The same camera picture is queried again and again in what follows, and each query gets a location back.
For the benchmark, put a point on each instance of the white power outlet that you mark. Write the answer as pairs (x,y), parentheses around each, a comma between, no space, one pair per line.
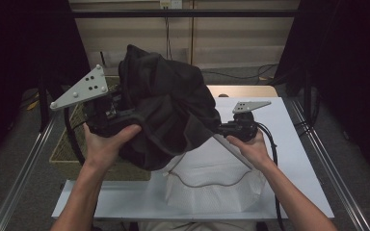
(170,4)

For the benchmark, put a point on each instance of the person's left hand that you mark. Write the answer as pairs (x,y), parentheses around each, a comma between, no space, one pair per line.
(104,150)

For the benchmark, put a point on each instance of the person's beige pants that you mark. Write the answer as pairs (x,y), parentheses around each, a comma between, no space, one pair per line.
(199,227)

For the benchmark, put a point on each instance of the person's right hand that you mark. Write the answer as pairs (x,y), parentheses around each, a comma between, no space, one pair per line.
(253,152)

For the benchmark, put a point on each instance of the black curtain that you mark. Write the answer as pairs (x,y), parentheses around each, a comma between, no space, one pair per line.
(350,64)
(13,48)

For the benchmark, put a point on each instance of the white mesh laundry bag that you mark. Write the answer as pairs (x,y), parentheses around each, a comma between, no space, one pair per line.
(212,195)

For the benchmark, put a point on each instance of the black metal stand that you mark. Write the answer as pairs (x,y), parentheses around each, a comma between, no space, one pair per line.
(307,96)
(43,109)

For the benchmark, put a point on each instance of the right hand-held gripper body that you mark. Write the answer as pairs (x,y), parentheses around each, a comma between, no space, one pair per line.
(245,126)

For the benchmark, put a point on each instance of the green woven basket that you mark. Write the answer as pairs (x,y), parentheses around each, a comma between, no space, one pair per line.
(64,157)

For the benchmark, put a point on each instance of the small yellow object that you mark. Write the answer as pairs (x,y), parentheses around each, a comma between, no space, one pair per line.
(32,105)

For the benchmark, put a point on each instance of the white table mat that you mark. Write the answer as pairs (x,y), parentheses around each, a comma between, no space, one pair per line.
(285,128)

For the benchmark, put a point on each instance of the black garment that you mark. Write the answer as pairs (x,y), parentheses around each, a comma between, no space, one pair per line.
(167,106)

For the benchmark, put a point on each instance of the metal floor rail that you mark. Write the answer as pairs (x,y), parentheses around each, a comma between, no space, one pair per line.
(19,183)
(314,141)

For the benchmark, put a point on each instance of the dark table grommet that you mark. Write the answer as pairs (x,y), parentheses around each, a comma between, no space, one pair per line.
(223,95)

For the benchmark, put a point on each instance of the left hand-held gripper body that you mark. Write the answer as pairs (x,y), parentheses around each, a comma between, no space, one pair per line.
(86,86)

